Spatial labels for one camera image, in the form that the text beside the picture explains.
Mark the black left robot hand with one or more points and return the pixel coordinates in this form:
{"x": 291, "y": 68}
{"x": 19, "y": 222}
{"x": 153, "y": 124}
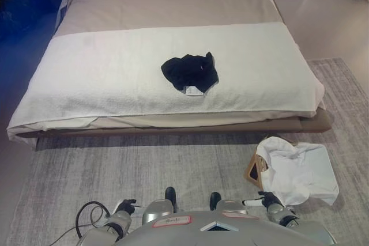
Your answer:
{"x": 126, "y": 206}

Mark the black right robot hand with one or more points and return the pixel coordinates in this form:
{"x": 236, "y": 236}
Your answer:
{"x": 268, "y": 199}

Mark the black garment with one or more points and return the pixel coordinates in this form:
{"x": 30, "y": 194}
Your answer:
{"x": 187, "y": 70}

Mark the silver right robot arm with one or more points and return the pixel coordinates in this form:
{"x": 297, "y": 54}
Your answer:
{"x": 278, "y": 211}

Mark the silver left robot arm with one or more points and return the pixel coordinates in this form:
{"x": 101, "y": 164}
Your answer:
{"x": 115, "y": 223}

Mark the wooden laundry basket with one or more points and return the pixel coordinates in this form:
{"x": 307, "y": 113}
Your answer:
{"x": 253, "y": 165}

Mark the bed with white cover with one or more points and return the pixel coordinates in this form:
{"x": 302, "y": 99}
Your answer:
{"x": 101, "y": 79}

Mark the silver left robot leg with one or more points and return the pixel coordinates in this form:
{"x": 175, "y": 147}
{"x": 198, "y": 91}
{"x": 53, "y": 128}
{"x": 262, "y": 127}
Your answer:
{"x": 161, "y": 208}

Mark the silver robot leg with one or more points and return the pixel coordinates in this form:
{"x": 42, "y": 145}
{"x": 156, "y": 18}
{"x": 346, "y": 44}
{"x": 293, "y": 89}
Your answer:
{"x": 230, "y": 207}
{"x": 161, "y": 208}

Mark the silver right robot leg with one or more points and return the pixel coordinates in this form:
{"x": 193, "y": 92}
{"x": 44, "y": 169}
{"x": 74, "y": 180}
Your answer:
{"x": 230, "y": 207}

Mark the white garment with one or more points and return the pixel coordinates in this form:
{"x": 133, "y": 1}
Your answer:
{"x": 299, "y": 171}

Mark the beige duvet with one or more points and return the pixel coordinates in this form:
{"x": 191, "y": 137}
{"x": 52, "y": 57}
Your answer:
{"x": 173, "y": 9}

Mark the brown upholstered bed frame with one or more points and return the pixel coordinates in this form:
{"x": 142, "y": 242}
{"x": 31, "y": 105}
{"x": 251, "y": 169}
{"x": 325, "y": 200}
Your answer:
{"x": 288, "y": 127}

